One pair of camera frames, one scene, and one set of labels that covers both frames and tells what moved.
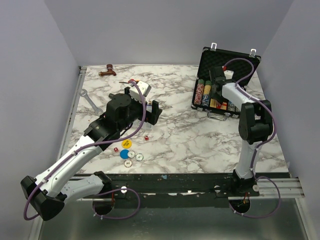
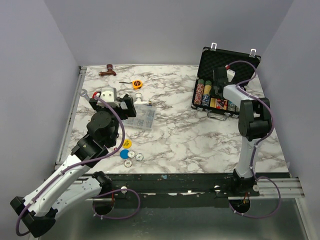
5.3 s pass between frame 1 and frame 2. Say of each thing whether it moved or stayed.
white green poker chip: stayed
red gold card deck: stayed
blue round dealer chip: stayed
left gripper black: moved
